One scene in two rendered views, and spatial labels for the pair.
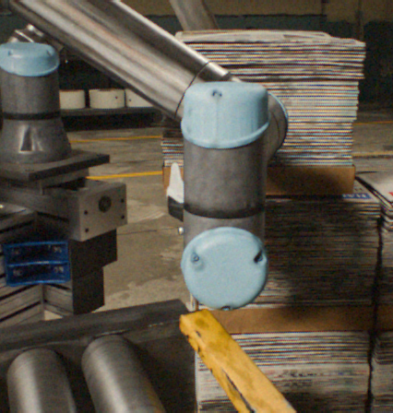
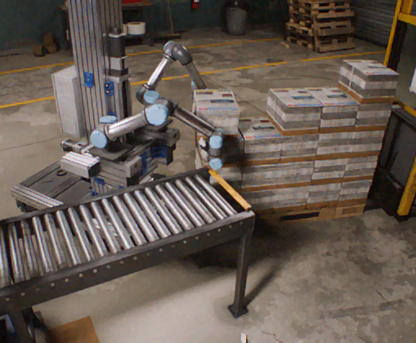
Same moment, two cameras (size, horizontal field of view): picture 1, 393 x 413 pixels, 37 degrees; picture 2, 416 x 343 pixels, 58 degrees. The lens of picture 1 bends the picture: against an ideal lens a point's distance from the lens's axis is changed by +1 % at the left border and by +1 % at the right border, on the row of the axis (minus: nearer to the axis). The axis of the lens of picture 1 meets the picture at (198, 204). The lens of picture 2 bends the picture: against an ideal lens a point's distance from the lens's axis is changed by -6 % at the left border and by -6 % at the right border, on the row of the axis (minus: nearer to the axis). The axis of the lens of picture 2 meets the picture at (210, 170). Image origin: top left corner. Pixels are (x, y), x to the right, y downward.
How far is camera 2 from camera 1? 1.89 m
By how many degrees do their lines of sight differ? 17
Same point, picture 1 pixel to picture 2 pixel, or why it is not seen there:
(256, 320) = not seen: hidden behind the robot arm
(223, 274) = (216, 165)
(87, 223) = (171, 141)
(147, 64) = (200, 128)
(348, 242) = (236, 149)
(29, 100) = not seen: hidden behind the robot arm
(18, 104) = not seen: hidden behind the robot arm
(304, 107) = (227, 122)
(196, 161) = (212, 149)
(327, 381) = (232, 178)
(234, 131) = (217, 146)
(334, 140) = (234, 128)
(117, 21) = (195, 121)
